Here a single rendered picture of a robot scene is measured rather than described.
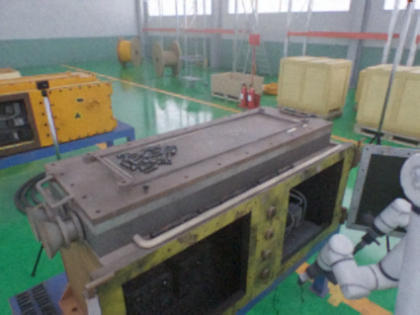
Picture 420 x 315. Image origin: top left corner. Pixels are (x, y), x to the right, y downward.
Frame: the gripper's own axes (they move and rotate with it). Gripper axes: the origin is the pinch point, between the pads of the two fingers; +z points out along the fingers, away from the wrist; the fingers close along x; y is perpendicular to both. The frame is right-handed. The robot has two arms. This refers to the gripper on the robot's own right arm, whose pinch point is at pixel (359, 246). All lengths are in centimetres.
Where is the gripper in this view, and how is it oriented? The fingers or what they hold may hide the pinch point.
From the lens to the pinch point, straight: 178.7
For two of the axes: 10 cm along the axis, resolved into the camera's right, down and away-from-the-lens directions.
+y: 5.9, 6.5, -4.8
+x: 7.3, -1.7, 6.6
